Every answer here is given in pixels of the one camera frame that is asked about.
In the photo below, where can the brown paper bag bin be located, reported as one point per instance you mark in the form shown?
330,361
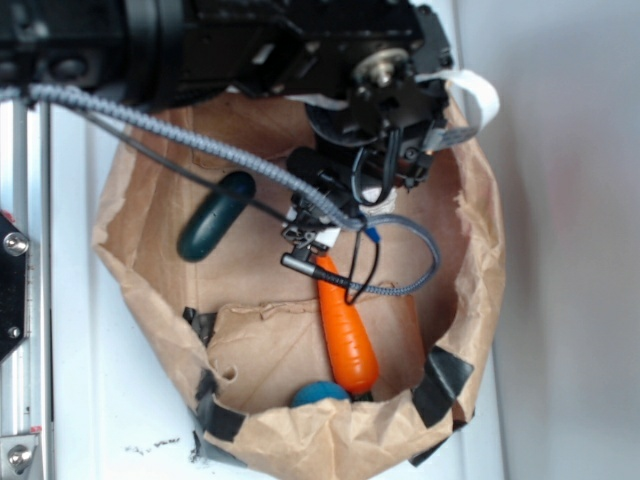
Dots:
239,335

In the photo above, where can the black mounting plate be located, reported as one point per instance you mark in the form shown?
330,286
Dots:
15,246

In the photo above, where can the dark green capsule toy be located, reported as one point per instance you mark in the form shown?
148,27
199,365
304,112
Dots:
215,215

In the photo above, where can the metal corner bracket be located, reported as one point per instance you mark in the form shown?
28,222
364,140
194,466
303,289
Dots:
18,454

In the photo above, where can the aluminium frame rail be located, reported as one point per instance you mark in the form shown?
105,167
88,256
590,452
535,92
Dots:
26,374

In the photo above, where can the orange plastic carrot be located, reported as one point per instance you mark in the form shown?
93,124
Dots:
352,358

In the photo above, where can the white paper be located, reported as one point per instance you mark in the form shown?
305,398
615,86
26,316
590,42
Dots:
387,206

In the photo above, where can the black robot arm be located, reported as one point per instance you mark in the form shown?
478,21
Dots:
153,55

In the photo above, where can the white tray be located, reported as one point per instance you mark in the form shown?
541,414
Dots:
116,413

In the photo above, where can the blue ball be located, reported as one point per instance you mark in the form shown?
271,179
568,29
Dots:
317,391

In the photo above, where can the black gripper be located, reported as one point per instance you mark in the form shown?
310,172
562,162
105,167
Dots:
378,140

